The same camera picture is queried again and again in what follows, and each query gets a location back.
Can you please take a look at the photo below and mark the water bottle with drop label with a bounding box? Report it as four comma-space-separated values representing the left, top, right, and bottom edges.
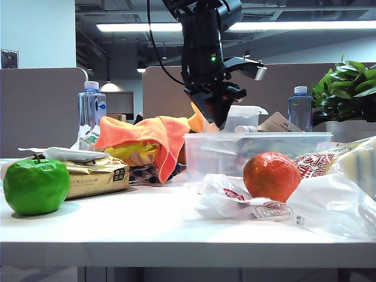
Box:
78, 81, 107, 127

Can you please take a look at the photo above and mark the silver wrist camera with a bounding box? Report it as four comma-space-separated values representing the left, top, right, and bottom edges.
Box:
223, 55, 268, 82

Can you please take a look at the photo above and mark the rectangular transparent plastic container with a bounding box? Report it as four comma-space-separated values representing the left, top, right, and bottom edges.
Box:
182, 132, 334, 184

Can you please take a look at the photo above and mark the gold snack package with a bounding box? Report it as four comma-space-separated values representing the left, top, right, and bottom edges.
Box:
63, 155, 130, 200

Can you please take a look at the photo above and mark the green apple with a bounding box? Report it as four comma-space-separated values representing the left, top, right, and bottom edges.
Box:
3, 154, 71, 215

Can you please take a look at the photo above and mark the long ceiling light strip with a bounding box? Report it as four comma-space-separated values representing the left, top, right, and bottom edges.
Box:
96, 20, 376, 33

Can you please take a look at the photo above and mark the yellow orange fabric item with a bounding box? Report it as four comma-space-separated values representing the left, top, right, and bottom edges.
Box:
190, 101, 220, 133

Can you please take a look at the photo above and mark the clear plastic water bottle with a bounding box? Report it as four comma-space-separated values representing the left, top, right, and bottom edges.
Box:
287, 86, 314, 132

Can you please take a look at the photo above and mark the grey wall switch panel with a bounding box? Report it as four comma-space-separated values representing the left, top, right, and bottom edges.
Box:
1, 48, 19, 69

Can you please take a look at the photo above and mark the red orange tomato fruit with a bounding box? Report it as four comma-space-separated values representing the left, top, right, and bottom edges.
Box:
243, 151, 302, 203

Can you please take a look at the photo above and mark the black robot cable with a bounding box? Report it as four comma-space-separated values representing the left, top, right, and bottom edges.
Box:
146, 0, 186, 86

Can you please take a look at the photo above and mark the green leafy plant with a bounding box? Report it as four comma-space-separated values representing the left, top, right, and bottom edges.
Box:
311, 55, 376, 123

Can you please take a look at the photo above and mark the sponge pack in plastic bag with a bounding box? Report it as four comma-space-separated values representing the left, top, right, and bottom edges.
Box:
195, 136, 376, 239

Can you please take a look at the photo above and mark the round transparent container with clips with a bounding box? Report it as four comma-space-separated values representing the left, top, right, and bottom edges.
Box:
224, 105, 268, 133

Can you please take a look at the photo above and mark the orange cloth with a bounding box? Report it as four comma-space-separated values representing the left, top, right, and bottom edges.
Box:
93, 115, 192, 184

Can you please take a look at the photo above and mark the yellow snack packet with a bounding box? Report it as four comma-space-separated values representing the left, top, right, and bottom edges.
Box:
105, 140, 162, 167

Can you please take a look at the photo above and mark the white pendant lamp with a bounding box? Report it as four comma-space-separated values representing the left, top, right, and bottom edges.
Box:
99, 81, 121, 92

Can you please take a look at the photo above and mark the white tissue sheet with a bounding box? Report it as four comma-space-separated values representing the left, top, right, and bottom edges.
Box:
18, 146, 111, 162

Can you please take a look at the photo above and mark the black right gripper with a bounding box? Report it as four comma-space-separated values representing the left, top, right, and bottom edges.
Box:
183, 73, 247, 132

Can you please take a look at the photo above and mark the white plant pot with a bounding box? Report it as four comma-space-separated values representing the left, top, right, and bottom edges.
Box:
324, 120, 376, 144

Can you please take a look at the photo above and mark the grey office partition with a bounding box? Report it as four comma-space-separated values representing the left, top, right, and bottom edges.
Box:
142, 62, 376, 133
0, 67, 89, 158

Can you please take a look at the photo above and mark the crumpled clear plastic bag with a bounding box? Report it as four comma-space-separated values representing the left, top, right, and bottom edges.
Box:
78, 125, 102, 151

